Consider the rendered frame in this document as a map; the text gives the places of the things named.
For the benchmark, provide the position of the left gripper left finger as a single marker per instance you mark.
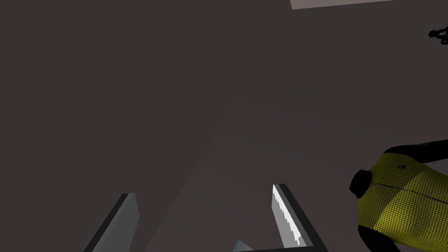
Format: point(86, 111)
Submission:
point(119, 227)

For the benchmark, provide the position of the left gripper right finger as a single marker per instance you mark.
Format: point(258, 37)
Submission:
point(292, 220)

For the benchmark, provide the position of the yellow and black round object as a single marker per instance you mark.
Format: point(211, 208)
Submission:
point(402, 203)

